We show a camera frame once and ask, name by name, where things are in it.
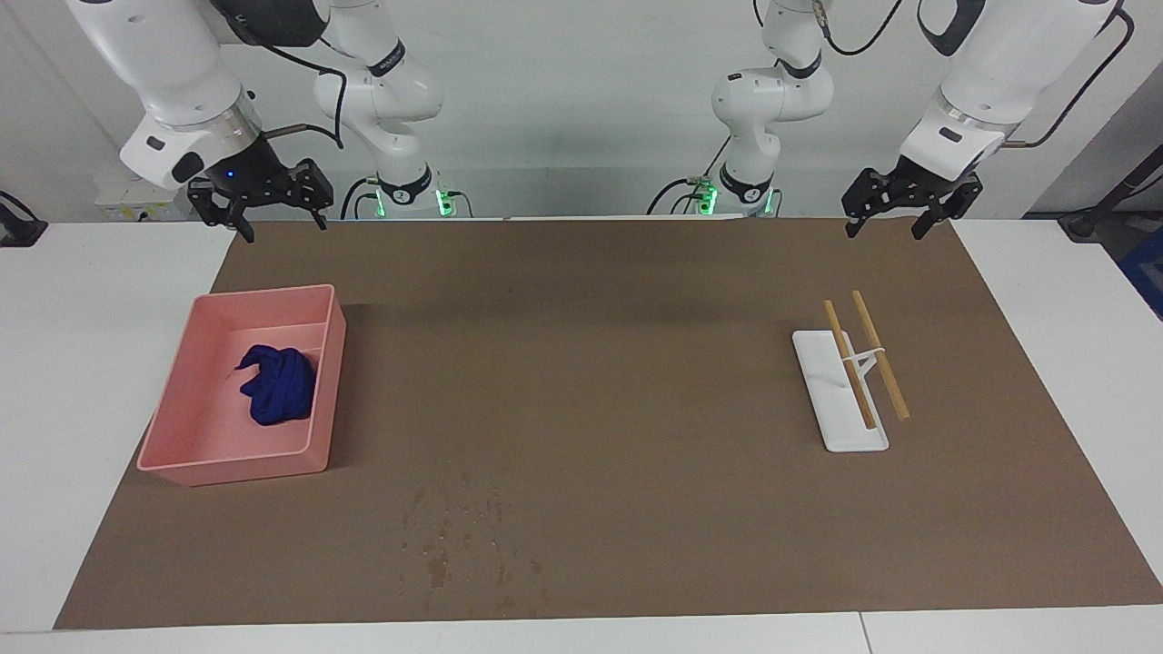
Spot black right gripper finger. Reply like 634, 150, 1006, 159
288, 158, 333, 231
187, 179, 256, 244

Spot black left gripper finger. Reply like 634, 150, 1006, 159
912, 177, 985, 242
840, 167, 897, 240

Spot blue towel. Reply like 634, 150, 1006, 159
234, 343, 318, 427

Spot white towel rack wooden rods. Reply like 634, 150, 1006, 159
791, 290, 912, 453

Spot black stand pole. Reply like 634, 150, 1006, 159
1059, 144, 1163, 243

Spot blue crate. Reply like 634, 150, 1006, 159
1119, 227, 1163, 321

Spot pink plastic bin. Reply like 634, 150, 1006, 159
136, 283, 348, 487

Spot brown paper mat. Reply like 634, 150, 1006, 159
53, 216, 1163, 630

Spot black base cable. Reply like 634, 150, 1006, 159
341, 175, 383, 220
647, 136, 728, 216

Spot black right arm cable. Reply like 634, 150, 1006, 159
211, 0, 348, 151

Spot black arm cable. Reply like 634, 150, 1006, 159
211, 0, 348, 151
818, 0, 1137, 148

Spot white wall socket box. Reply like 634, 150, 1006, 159
95, 177, 196, 222

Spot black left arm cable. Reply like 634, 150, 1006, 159
818, 0, 1137, 148

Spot black clamp mount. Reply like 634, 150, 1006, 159
0, 189, 48, 248

